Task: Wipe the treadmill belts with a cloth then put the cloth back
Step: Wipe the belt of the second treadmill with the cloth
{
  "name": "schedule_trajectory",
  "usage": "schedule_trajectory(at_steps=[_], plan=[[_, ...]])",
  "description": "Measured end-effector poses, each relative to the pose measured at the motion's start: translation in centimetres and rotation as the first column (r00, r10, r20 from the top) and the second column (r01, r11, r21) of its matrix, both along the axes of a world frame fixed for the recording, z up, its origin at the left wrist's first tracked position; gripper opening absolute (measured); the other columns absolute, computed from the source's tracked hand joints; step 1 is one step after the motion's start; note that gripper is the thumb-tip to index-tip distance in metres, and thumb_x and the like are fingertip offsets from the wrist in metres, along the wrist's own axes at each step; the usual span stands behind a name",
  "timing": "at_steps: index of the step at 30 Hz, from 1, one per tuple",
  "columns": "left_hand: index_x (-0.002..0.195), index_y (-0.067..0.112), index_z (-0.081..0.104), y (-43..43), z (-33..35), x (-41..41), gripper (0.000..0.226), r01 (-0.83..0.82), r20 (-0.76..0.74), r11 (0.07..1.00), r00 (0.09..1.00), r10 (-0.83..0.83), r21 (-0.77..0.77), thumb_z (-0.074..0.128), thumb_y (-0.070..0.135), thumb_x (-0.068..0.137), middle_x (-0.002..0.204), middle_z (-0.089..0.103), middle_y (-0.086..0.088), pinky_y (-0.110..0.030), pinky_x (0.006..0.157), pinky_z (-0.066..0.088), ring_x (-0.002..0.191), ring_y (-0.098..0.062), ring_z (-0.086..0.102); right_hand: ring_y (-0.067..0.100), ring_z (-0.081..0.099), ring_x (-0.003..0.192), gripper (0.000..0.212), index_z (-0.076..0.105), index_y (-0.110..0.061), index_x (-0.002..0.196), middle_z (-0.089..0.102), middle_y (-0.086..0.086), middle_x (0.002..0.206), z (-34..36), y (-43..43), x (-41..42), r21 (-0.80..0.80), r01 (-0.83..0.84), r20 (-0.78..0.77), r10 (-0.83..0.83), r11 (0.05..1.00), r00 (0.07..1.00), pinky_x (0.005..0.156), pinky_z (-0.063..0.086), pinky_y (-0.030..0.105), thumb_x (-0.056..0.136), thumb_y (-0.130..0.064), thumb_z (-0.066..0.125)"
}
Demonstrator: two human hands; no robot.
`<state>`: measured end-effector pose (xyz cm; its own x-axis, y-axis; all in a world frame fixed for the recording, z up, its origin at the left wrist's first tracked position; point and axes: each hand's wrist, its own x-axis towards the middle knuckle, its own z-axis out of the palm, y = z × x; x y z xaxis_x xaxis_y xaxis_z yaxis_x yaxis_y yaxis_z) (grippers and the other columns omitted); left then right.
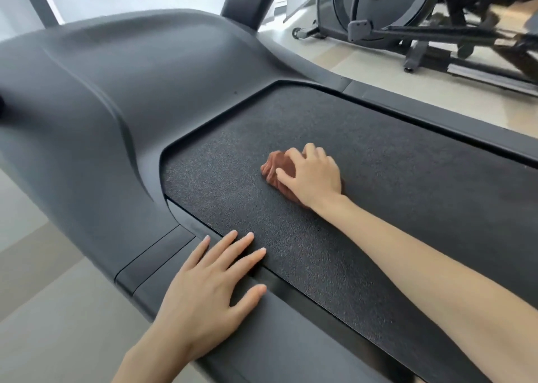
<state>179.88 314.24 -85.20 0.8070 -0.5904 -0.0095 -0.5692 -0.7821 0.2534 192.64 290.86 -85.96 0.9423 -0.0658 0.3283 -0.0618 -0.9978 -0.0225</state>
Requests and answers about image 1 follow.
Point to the person's left hand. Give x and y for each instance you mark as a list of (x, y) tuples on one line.
[(197, 307)]

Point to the person's right hand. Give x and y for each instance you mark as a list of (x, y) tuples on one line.
[(319, 181)]

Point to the brown cleaning cloth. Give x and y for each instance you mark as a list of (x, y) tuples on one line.
[(273, 164)]

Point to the stained grey treadmill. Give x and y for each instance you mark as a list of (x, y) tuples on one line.
[(126, 101)]

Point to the person's right forearm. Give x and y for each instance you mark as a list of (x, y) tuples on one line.
[(441, 294)]

